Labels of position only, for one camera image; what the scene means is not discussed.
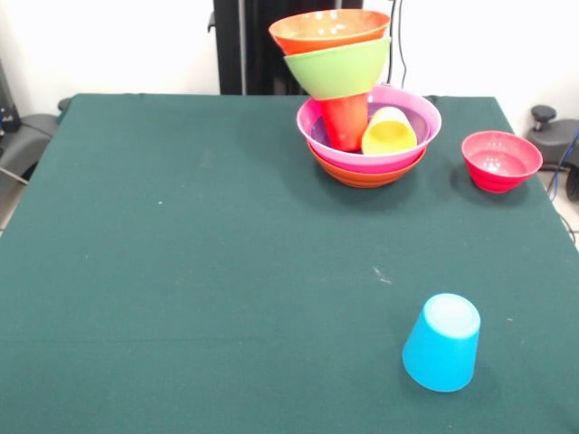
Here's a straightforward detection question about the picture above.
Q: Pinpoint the orange bowl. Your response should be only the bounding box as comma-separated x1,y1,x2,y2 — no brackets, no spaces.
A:
268,9,392,57
306,135,428,189

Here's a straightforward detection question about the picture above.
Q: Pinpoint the red cup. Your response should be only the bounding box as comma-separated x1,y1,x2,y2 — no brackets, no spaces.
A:
318,92,369,153

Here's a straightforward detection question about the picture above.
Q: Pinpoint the yellow cup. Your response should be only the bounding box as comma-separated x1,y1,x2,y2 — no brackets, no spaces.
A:
361,106,418,156

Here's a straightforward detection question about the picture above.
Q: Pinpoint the green bowl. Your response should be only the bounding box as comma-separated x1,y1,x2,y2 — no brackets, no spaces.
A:
283,36,393,101

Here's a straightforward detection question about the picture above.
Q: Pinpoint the purple bowl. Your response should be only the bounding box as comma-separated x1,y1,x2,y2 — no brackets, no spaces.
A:
309,104,431,156

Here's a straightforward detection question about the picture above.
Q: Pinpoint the large pink bowl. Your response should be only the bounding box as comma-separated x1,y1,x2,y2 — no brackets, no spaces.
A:
296,85,442,175

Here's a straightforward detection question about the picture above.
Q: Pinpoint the dark green tablecloth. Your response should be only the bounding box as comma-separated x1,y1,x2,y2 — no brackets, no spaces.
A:
0,93,579,434

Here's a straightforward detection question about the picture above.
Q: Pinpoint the light blue cup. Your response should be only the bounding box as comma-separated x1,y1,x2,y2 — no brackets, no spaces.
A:
402,292,482,393

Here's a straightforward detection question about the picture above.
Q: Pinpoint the small crimson bowl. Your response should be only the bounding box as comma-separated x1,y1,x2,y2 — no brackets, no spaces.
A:
460,130,544,194

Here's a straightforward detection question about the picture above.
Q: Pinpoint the black caster leg with knob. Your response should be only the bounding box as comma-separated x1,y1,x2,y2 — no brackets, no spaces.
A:
527,104,579,203
0,97,73,186

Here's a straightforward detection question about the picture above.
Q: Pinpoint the black wall cable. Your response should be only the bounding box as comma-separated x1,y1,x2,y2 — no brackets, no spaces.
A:
382,0,411,91

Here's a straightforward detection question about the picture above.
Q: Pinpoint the blue cable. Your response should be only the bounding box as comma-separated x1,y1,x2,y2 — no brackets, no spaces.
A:
546,130,579,200

